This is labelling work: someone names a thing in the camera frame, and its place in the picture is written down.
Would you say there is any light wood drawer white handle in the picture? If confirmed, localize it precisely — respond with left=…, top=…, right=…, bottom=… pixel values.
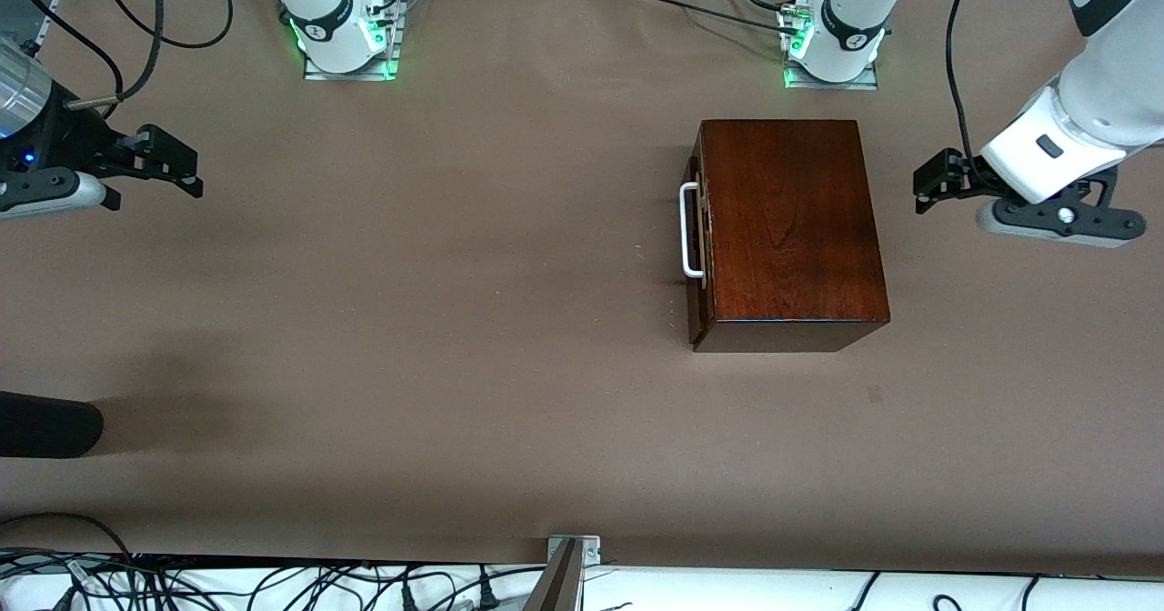
left=680, top=129, right=717, bottom=321

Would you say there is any dark brown wooden cabinet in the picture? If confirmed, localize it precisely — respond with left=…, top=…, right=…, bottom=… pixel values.
left=687, top=120, right=890, bottom=354

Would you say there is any black cylinder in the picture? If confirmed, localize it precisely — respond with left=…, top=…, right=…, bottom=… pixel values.
left=0, top=391, right=104, bottom=459

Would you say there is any dark metal beam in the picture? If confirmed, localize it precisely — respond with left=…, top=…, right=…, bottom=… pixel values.
left=523, top=540, right=583, bottom=611

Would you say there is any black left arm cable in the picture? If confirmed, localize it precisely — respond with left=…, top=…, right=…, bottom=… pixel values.
left=946, top=0, right=992, bottom=171

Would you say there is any thick black cable metal connector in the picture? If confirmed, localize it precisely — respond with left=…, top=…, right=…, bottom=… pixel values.
left=65, top=0, right=166, bottom=110

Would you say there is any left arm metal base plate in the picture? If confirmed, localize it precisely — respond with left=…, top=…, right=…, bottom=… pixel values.
left=784, top=6, right=881, bottom=91

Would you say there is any thin black looping cable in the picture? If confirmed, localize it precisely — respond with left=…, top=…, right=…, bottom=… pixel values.
left=91, top=0, right=236, bottom=50

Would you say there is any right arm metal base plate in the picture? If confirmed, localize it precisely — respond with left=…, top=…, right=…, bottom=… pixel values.
left=303, top=0, right=403, bottom=82

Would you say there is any black cable across table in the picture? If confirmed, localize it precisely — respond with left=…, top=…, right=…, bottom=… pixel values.
left=637, top=0, right=801, bottom=35

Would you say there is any black arching floor cable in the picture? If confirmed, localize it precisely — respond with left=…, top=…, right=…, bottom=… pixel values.
left=0, top=513, right=137, bottom=611

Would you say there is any small metal corner bracket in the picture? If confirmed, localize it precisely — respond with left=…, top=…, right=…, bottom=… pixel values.
left=546, top=535, right=601, bottom=565

